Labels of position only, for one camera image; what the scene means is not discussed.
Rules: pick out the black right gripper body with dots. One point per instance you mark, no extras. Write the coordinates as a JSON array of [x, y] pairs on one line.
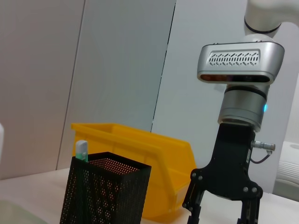
[[231, 163]]

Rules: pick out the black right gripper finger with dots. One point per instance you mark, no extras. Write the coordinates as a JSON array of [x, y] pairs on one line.
[[250, 211], [194, 200]]

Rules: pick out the green utility knife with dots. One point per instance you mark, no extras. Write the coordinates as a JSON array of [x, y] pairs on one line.
[[82, 149]]

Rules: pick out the black mesh pen holder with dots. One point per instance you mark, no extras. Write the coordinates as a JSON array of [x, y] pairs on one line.
[[102, 191]]

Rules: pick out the translucent green fruit plate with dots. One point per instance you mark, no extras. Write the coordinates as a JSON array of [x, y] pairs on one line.
[[16, 212]]

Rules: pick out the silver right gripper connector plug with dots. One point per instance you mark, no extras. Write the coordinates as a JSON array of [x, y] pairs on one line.
[[262, 145]]

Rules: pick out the white ribbed equipment housing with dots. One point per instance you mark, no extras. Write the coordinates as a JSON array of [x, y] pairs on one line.
[[288, 168]]

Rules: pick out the yellow plastic storage bin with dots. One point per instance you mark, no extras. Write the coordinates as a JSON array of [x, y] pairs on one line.
[[161, 149]]

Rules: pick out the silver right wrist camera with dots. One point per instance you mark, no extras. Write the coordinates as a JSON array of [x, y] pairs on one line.
[[240, 63]]

